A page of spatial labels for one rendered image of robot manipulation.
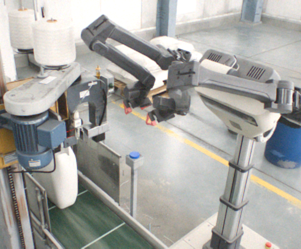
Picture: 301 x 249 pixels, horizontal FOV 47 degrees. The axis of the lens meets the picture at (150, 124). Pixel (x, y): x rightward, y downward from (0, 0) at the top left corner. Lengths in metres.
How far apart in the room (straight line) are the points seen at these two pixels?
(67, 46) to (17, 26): 0.31
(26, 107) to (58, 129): 0.16
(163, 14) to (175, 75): 6.62
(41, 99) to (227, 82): 0.72
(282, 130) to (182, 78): 2.54
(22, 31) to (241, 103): 0.99
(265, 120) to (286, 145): 2.11
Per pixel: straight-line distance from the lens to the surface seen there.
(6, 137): 1.69
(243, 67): 1.49
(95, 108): 1.88
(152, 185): 3.21
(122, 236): 2.23
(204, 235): 2.45
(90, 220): 2.34
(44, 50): 1.44
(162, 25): 7.76
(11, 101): 1.45
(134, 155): 2.06
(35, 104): 1.42
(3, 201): 1.94
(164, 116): 1.61
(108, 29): 1.33
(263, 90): 1.21
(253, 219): 3.06
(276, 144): 3.65
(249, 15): 10.23
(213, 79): 1.10
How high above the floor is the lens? 2.01
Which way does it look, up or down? 29 degrees down
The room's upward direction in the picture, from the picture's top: 3 degrees clockwise
